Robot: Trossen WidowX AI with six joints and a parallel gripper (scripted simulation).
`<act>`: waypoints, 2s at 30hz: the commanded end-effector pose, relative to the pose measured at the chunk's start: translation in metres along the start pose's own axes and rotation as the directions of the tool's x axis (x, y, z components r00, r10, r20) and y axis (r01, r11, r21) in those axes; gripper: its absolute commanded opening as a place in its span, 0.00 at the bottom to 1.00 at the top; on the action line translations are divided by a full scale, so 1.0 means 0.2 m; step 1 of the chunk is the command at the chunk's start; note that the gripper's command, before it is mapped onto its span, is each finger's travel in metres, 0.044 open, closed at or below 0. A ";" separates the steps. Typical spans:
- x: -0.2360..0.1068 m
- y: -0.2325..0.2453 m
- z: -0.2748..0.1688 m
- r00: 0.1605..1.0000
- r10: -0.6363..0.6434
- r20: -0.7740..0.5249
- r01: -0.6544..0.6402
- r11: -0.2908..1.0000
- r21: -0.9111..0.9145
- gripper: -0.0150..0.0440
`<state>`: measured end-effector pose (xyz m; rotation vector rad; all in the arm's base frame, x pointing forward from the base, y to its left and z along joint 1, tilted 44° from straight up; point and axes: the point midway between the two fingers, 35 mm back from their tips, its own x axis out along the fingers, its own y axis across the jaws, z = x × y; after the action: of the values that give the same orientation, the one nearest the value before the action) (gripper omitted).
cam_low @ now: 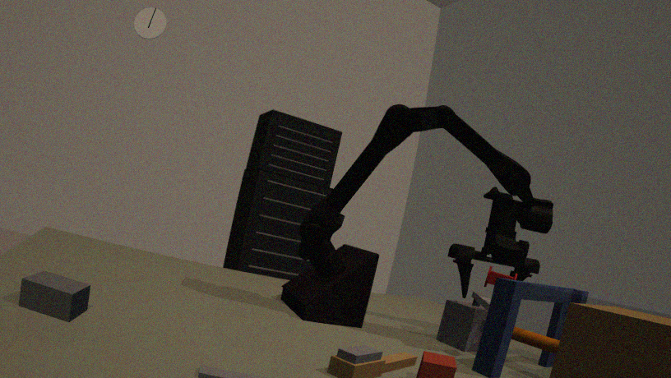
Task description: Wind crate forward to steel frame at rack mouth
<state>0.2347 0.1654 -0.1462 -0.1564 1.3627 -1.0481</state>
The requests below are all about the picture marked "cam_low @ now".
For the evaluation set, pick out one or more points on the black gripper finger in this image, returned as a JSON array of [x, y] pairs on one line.
[[464, 270], [520, 276]]

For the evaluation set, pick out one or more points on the grey flat bar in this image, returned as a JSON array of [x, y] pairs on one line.
[[213, 372]]

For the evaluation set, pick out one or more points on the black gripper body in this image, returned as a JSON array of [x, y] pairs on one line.
[[466, 254]]

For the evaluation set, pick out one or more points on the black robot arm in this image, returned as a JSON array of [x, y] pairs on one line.
[[324, 219]]

